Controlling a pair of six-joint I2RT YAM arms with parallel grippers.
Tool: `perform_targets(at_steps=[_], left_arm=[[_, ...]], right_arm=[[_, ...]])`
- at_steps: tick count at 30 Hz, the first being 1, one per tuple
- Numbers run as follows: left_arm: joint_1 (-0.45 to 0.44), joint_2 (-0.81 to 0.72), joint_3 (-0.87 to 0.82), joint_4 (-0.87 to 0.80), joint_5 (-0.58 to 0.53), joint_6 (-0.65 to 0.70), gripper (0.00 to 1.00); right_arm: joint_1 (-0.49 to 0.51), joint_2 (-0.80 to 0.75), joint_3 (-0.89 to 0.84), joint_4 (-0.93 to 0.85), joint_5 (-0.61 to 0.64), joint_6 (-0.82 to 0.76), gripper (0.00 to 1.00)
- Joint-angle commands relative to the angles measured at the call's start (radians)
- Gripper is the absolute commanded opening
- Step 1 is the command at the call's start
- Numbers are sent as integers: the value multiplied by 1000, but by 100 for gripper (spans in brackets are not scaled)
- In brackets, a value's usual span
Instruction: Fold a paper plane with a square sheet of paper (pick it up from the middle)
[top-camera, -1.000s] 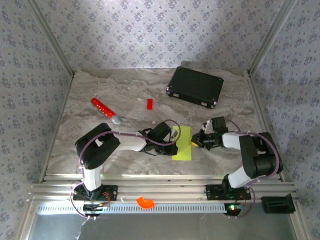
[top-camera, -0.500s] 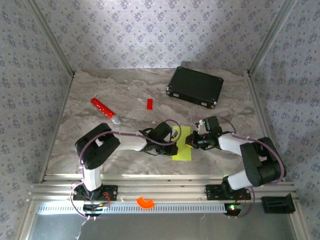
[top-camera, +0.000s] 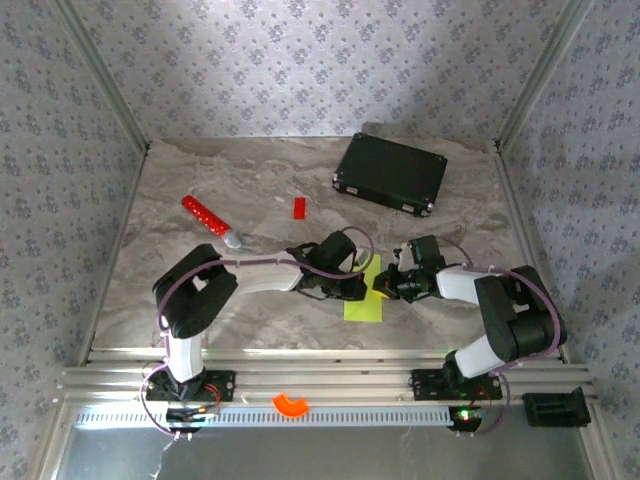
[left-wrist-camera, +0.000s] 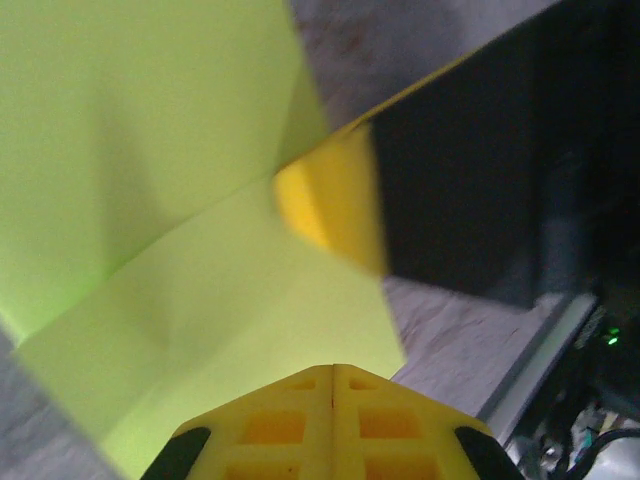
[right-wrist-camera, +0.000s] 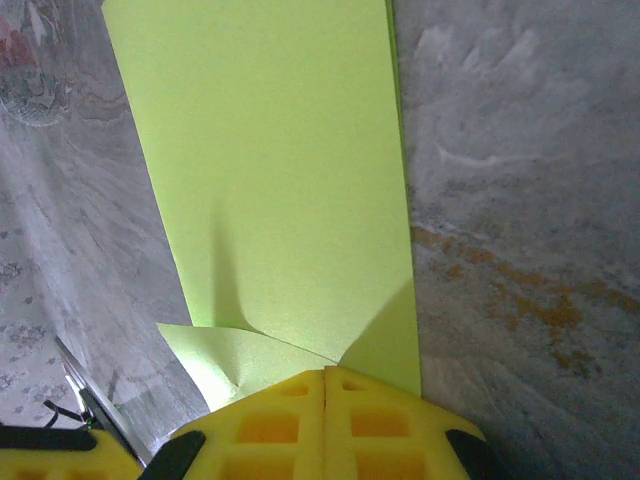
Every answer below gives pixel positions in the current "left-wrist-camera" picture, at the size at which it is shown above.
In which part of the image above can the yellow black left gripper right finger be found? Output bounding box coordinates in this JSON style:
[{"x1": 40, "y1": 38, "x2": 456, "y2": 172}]
[{"x1": 332, "y1": 364, "x2": 521, "y2": 480}]

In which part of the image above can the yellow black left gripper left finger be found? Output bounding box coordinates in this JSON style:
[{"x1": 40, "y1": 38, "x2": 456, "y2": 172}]
[{"x1": 142, "y1": 364, "x2": 334, "y2": 480}]

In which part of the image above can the yellow-green paper sheet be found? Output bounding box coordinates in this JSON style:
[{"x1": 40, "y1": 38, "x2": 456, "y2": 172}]
[{"x1": 0, "y1": 0, "x2": 407, "y2": 480}]

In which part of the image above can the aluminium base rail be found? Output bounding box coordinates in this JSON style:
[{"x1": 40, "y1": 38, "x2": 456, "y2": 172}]
[{"x1": 477, "y1": 292, "x2": 601, "y2": 446}]

